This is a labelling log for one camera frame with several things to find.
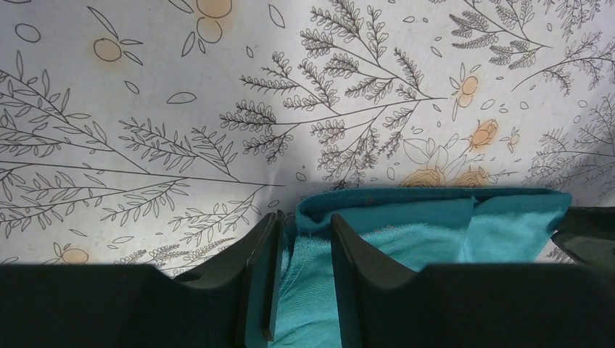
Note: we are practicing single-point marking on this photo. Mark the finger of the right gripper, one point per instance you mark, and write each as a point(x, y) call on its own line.
point(586, 235)

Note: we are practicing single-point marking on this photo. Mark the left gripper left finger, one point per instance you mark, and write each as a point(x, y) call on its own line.
point(229, 301)

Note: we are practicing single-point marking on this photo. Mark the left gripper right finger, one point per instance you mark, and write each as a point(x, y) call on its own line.
point(382, 303)

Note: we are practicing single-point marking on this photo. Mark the teal cloth napkin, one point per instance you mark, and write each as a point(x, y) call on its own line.
point(415, 227)

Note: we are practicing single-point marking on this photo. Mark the floral patterned table mat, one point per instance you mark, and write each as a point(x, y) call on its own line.
point(158, 132)

